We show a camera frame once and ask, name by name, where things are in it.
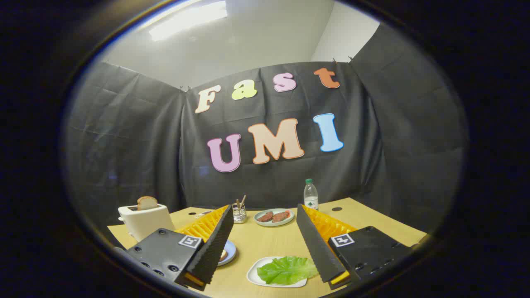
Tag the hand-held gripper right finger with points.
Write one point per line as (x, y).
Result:
(316, 248)

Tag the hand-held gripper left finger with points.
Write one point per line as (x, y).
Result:
(215, 248)

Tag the green lettuce leaf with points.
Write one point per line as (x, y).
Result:
(285, 270)

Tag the brown-crust bread slice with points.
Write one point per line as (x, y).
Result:
(147, 203)

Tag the blue round plate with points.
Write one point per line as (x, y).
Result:
(230, 254)

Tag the white divided condiment dish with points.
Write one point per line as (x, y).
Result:
(203, 214)

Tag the clear utensil holder cup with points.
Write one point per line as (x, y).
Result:
(239, 215)

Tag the white square plate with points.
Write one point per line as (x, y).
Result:
(252, 275)

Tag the brown meat patty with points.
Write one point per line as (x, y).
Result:
(281, 216)
(265, 216)

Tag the pale green oval plate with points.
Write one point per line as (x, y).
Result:
(274, 224)

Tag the clear water bottle green cap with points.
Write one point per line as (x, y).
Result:
(311, 194)

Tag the white toaster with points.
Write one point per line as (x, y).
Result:
(149, 221)

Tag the black backdrop cloth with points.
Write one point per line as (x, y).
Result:
(145, 145)

